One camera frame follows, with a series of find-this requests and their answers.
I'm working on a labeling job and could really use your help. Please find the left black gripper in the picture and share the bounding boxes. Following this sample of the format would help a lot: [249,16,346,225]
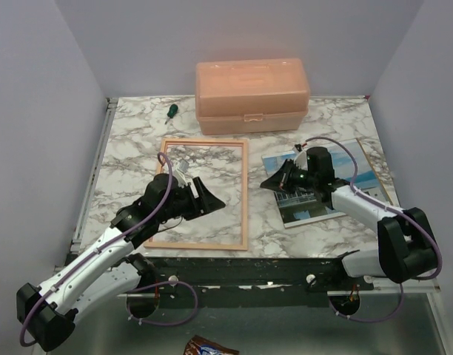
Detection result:
[158,177,225,223]

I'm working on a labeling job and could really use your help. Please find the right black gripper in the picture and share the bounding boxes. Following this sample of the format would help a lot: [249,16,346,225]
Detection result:
[262,158,318,195]

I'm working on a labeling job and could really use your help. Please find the building photo print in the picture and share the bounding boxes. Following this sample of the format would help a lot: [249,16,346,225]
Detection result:
[262,138,392,229]

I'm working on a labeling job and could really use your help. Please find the pink wooden picture frame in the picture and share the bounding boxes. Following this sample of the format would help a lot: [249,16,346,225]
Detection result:
[144,138,249,251]

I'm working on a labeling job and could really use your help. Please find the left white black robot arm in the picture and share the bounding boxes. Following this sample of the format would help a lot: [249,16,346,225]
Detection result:
[16,173,225,351]

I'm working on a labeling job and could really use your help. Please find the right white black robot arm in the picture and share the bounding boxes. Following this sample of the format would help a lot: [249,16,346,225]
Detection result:
[260,146,442,290]

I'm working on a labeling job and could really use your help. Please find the orange translucent plastic toolbox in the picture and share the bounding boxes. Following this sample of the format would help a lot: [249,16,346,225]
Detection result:
[195,58,310,135]

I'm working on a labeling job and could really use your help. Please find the brown snack wrapper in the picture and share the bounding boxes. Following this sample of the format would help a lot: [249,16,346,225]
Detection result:
[184,335,240,355]

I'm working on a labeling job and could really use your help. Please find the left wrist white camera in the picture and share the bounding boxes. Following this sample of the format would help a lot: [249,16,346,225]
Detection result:
[173,160,189,186]

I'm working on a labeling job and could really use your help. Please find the green handled screwdriver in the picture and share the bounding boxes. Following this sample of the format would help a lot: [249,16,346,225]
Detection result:
[164,104,178,124]

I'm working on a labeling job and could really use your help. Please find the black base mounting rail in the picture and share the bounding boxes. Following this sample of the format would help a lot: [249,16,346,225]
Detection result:
[63,254,375,310]

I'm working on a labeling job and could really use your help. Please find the aluminium extrusion rail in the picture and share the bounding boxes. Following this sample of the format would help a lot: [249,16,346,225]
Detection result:
[53,97,440,350]

